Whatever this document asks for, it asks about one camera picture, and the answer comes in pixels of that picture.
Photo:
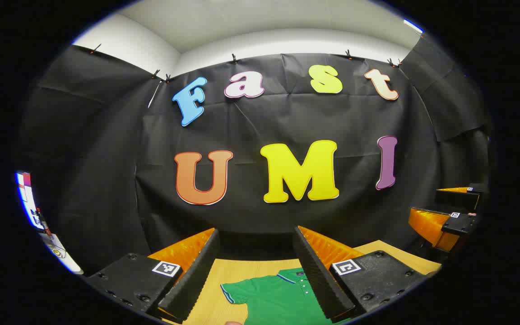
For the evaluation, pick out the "black backdrop cloth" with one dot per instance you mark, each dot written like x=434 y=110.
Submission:
x=287 y=117

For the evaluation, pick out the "row of black cloth clips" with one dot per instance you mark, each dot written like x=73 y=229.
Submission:
x=234 y=58

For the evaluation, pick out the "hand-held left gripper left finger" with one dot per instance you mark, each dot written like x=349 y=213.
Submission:
x=197 y=280

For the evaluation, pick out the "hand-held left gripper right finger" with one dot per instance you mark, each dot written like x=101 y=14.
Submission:
x=318 y=280

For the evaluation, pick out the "green T-shirt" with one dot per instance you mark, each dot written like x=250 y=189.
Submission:
x=278 y=302

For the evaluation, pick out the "white device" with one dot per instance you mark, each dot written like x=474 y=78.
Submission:
x=61 y=253

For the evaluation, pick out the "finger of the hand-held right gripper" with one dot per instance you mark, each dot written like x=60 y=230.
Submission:
x=456 y=198
x=461 y=224

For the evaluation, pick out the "white printed board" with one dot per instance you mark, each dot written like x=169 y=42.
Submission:
x=27 y=198

